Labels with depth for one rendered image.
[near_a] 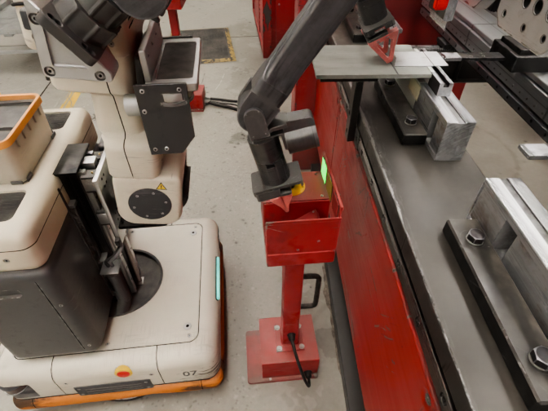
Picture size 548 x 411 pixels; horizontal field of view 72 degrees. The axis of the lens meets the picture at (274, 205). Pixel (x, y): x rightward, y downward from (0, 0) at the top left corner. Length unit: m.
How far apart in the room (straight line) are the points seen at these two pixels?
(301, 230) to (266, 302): 0.85
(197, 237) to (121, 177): 0.61
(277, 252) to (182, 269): 0.61
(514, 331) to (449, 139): 0.42
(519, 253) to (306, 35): 0.45
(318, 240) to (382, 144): 0.27
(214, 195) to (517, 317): 1.69
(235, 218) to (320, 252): 1.11
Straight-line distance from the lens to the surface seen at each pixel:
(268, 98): 0.63
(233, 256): 1.77
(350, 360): 1.47
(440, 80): 0.95
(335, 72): 0.92
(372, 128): 0.97
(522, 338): 0.61
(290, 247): 0.84
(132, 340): 1.29
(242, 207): 1.99
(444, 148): 0.88
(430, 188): 0.82
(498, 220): 0.69
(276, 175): 0.72
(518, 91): 1.16
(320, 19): 0.61
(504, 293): 0.64
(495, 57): 1.11
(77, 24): 0.63
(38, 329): 1.20
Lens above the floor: 1.37
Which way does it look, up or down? 43 degrees down
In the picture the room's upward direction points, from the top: straight up
